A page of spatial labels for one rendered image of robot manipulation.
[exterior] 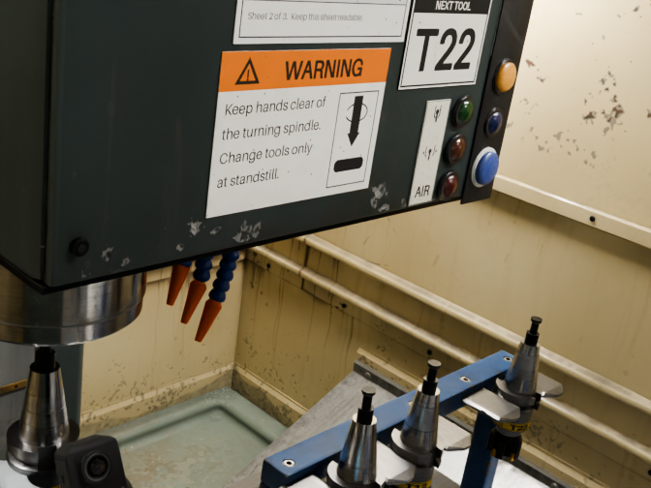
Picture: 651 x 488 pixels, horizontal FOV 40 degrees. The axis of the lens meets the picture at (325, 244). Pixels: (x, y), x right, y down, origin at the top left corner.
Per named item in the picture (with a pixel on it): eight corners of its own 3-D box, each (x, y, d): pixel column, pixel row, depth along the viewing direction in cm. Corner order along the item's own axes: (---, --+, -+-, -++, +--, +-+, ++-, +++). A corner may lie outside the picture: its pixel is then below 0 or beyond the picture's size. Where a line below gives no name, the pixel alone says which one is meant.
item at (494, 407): (527, 415, 116) (528, 411, 115) (505, 428, 112) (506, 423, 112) (483, 391, 120) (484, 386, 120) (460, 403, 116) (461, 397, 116)
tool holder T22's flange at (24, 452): (74, 433, 84) (74, 411, 83) (83, 471, 79) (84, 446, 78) (3, 441, 82) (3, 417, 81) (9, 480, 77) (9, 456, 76)
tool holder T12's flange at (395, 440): (414, 436, 109) (418, 418, 108) (450, 462, 105) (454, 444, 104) (378, 451, 105) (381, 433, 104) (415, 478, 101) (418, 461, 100)
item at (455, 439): (479, 442, 108) (480, 438, 108) (453, 458, 104) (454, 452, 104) (434, 416, 112) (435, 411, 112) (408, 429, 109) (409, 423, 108)
